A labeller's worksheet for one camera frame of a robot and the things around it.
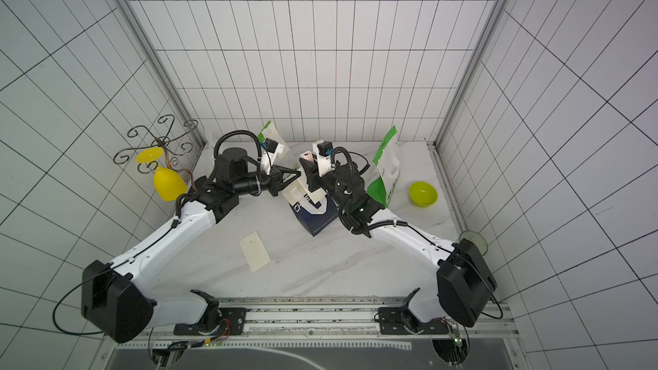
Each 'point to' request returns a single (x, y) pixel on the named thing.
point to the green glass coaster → (476, 238)
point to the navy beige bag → (317, 211)
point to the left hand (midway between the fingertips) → (296, 178)
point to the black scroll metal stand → (164, 143)
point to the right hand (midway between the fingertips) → (309, 150)
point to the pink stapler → (308, 156)
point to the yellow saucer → (149, 155)
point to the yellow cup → (169, 184)
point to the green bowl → (422, 194)
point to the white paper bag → (205, 165)
